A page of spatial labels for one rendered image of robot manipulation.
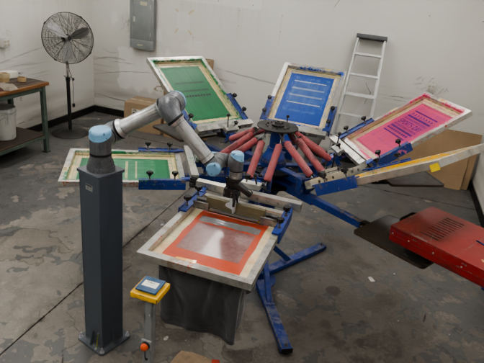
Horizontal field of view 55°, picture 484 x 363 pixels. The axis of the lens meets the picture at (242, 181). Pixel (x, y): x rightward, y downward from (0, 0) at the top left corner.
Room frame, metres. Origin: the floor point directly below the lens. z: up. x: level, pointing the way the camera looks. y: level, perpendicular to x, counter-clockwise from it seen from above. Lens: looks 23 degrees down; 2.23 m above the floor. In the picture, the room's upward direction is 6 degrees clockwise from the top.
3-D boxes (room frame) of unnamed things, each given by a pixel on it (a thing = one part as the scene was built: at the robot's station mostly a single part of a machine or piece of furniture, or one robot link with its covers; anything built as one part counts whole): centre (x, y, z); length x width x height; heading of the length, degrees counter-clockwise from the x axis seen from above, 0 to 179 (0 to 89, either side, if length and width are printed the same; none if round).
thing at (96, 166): (2.36, 0.78, 1.25); 0.15 x 0.15 x 0.10
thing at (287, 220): (2.35, -0.25, 0.98); 0.30 x 0.05 x 0.07; 164
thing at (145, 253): (2.19, 0.08, 0.97); 0.79 x 0.58 x 0.04; 164
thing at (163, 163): (2.99, 0.67, 1.05); 1.08 x 0.61 x 0.23; 104
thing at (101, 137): (2.36, 0.78, 1.37); 0.13 x 0.12 x 0.14; 174
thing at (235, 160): (2.41, 0.04, 1.31); 0.09 x 0.08 x 0.11; 84
